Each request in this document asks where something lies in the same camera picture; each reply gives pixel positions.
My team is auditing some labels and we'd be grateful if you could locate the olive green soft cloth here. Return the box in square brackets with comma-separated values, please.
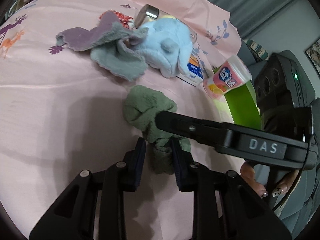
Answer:
[123, 85, 191, 174]

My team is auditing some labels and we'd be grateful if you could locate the blue white tissue packet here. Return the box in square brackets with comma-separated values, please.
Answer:
[177, 55, 208, 87]

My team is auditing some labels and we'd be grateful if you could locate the light blue plush toy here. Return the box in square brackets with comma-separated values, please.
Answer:
[131, 18, 193, 78]

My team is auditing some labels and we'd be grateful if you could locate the purple grey towel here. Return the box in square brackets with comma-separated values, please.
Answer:
[56, 10, 148, 82]

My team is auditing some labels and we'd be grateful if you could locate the red white snack packet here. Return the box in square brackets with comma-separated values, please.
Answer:
[99, 10, 135, 29]

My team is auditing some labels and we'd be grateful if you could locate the hand with painted nails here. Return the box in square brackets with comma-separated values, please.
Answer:
[240, 162, 299, 198]

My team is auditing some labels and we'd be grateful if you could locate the green white cardboard box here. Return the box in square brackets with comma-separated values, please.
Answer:
[213, 81, 261, 130]

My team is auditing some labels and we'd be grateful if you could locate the grey sofa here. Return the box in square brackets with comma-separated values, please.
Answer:
[235, 39, 320, 240]

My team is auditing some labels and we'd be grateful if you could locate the pink wet wipes canister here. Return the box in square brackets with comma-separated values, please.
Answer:
[203, 55, 252, 99]

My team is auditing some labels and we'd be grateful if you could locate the pink patterned bed sheet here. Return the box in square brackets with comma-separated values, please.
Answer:
[1, 0, 241, 236]

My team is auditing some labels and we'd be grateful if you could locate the striped patterned cushion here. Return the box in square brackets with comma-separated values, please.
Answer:
[244, 39, 270, 62]

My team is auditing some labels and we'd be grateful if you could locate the black tracking camera box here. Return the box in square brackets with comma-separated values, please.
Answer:
[254, 50, 316, 131]

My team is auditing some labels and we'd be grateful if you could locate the framed wall picture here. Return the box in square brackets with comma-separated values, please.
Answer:
[305, 38, 320, 75]

